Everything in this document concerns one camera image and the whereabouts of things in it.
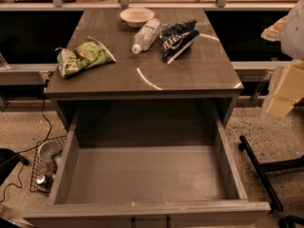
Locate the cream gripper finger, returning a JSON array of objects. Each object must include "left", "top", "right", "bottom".
[
  {"left": 261, "top": 16, "right": 286, "bottom": 42},
  {"left": 266, "top": 61, "right": 304, "bottom": 118}
]

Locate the green jalapeno chip bag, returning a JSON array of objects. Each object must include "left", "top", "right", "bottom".
[{"left": 57, "top": 37, "right": 116, "bottom": 79}]

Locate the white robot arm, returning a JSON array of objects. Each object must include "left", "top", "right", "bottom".
[{"left": 261, "top": 0, "right": 304, "bottom": 118}]

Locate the grey cabinet with top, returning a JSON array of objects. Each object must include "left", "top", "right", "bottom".
[{"left": 46, "top": 8, "right": 243, "bottom": 124}]

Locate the dark blue chip bag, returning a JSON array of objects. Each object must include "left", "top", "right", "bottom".
[{"left": 161, "top": 20, "right": 200, "bottom": 64}]

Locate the open grey top drawer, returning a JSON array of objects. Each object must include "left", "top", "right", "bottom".
[{"left": 25, "top": 99, "right": 270, "bottom": 228}]

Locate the black chair base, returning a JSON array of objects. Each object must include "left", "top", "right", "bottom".
[{"left": 238, "top": 135, "right": 304, "bottom": 228}]

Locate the clear plastic water bottle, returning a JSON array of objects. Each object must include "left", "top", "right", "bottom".
[{"left": 131, "top": 18, "right": 162, "bottom": 54}]

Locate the white ceramic bowl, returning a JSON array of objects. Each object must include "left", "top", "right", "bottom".
[{"left": 120, "top": 8, "right": 154, "bottom": 29}]

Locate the silver can in basket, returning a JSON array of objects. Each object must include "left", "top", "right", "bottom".
[{"left": 36, "top": 175, "right": 47, "bottom": 185}]

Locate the black wire basket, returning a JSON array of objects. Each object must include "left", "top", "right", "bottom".
[{"left": 29, "top": 136, "right": 67, "bottom": 196}]

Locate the black power cable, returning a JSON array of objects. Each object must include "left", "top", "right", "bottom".
[{"left": 0, "top": 78, "right": 53, "bottom": 203}]

